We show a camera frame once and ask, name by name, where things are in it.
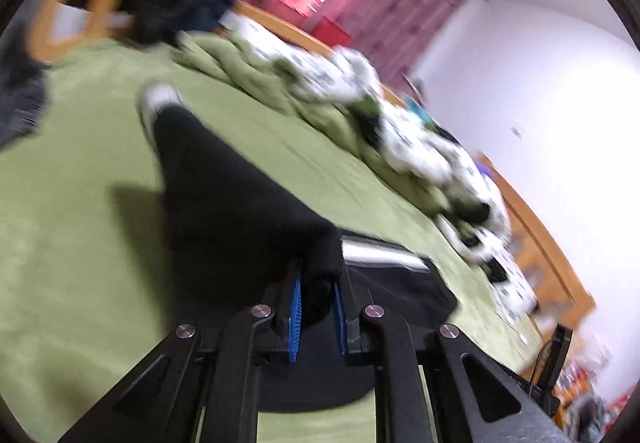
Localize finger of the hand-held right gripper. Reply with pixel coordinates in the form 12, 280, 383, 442
341, 234, 437, 276

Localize black pants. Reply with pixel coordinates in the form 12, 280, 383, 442
135, 83, 463, 416

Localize black frame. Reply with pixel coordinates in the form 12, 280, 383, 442
530, 323, 575, 416

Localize crumpled green blanket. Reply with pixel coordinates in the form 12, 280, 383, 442
172, 30, 451, 214

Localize white floral pillow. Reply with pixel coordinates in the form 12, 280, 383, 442
480, 243, 541, 324

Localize navy garment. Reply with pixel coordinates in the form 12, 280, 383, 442
175, 0, 238, 39

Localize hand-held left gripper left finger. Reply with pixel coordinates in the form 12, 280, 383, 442
57, 258, 303, 443

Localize wooden bed frame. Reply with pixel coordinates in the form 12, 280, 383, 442
27, 0, 596, 339

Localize white floral quilt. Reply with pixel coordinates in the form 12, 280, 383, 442
235, 16, 541, 319

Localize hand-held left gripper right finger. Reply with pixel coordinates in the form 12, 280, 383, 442
332, 268, 571, 443

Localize grey jeans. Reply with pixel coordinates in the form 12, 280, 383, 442
0, 18, 48, 154

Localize red chair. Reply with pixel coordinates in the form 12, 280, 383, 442
312, 16, 356, 49

